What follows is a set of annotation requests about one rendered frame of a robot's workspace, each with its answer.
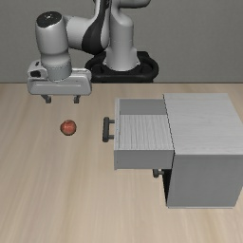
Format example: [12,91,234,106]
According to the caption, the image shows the red peach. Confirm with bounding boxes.
[60,119,78,137]

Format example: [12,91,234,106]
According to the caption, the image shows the grey open drawer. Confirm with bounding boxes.
[102,97,176,171]

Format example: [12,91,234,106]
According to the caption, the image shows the grey cabinet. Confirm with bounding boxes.
[152,92,243,210]

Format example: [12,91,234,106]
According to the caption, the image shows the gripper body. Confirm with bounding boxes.
[26,60,93,97]

